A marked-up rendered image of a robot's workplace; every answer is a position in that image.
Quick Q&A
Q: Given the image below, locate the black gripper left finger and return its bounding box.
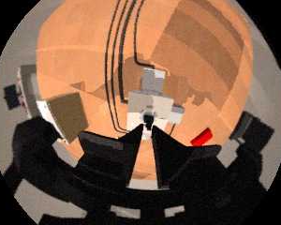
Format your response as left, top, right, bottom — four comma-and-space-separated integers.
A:
78, 124, 144, 188

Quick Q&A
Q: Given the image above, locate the red flat block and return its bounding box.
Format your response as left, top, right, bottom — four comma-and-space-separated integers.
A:
190, 128, 213, 146

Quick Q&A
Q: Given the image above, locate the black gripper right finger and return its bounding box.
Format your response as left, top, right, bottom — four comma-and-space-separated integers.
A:
151, 125, 223, 190

